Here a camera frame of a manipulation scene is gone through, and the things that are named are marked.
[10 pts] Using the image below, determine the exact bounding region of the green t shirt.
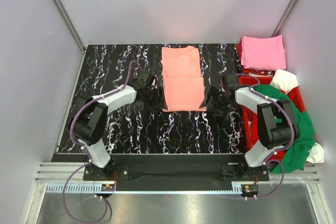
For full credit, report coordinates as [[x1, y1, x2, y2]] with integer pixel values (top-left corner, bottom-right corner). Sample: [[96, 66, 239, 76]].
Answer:
[[254, 84, 316, 173]]

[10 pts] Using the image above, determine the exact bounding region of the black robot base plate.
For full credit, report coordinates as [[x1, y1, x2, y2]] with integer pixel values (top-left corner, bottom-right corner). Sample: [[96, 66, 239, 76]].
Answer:
[[83, 154, 269, 187]]

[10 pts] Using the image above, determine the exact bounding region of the red plastic bin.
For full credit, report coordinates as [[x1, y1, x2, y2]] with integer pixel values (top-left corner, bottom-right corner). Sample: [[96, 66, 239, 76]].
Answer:
[[234, 75, 305, 167]]

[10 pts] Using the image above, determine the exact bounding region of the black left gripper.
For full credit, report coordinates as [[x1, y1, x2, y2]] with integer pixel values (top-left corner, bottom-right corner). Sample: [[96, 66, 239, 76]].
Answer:
[[143, 86, 167, 113]]

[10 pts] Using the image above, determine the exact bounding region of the red t shirt in bin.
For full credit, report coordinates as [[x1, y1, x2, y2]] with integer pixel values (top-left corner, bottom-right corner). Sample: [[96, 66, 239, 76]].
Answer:
[[249, 113, 286, 161]]

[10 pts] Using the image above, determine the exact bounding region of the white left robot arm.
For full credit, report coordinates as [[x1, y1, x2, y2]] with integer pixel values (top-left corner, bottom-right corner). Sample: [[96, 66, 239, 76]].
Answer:
[[69, 71, 162, 180]]

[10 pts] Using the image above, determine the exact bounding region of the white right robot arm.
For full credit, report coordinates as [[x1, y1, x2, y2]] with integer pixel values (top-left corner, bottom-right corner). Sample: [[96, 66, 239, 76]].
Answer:
[[199, 73, 300, 180]]

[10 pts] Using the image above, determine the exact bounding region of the white slotted cable duct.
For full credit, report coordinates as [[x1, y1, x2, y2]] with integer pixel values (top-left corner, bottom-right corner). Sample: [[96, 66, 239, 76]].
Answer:
[[46, 182, 242, 194]]

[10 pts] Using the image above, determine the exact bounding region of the salmon pink t shirt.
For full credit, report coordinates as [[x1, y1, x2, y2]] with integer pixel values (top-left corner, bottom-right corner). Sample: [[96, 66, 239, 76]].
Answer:
[[161, 46, 206, 112]]

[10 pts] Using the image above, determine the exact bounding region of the black marble pattern mat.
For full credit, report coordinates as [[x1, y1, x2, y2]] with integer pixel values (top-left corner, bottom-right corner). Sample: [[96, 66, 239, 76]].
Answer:
[[73, 44, 246, 154]]

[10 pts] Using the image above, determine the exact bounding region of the folded pink t shirt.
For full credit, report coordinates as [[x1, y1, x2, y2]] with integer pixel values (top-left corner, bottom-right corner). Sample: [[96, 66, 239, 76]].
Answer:
[[241, 35, 287, 71]]

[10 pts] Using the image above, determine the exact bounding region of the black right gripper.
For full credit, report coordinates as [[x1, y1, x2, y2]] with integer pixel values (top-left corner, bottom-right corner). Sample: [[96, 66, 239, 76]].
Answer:
[[199, 85, 232, 118]]

